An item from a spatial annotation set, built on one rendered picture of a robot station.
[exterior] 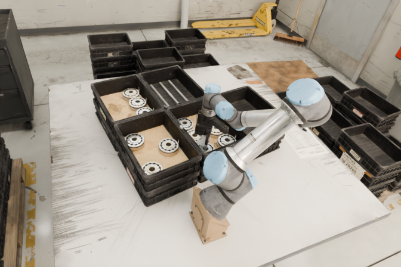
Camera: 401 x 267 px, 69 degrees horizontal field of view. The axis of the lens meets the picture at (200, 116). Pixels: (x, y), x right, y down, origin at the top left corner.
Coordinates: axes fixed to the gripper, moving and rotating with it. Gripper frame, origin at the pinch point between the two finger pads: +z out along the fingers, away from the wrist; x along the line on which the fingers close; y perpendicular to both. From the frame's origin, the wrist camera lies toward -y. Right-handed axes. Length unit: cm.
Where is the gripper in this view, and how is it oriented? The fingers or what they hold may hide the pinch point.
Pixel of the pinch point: (206, 146)
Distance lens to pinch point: 156.5
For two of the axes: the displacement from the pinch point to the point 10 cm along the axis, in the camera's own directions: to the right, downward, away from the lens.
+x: -2.0, 5.0, -8.4
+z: -1.3, 8.4, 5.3
